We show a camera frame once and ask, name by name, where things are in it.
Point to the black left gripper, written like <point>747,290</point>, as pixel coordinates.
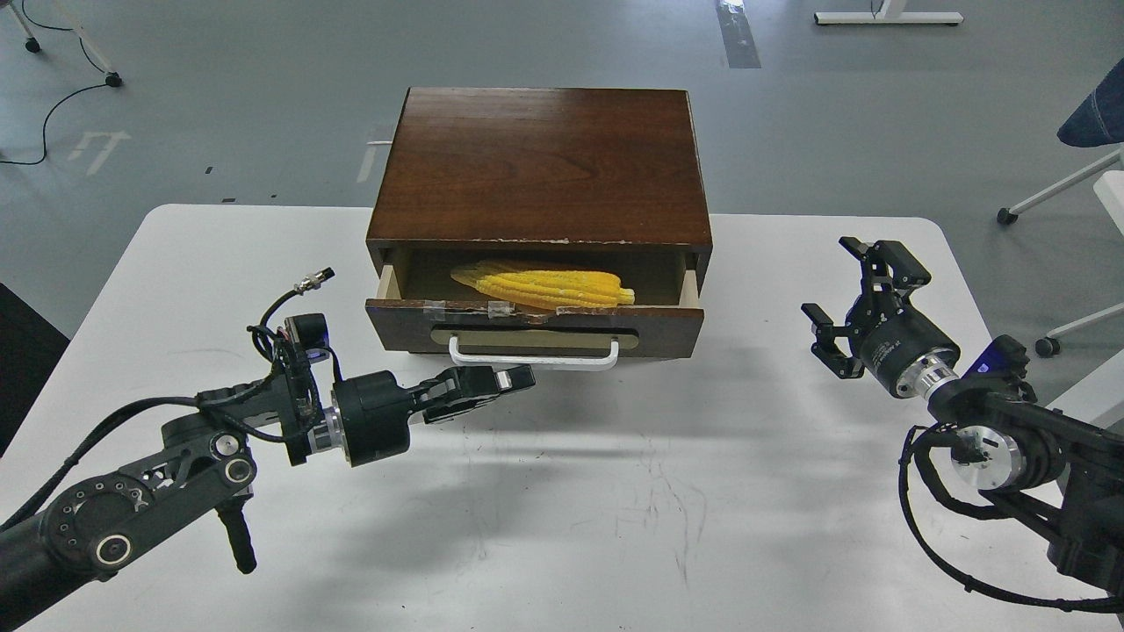
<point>374,409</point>

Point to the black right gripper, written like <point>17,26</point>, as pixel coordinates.
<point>886,334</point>

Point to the wooden drawer with white handle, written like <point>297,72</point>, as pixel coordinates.
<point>419,307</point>

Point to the yellow corn cob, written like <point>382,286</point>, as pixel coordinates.
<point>544,285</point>

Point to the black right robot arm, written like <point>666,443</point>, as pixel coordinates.
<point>992,453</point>

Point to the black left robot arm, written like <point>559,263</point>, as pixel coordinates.
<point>61,539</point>

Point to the dark wooden cabinet box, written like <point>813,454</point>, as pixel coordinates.
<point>567,168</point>

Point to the white desk base foot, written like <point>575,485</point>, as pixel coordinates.
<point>888,13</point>

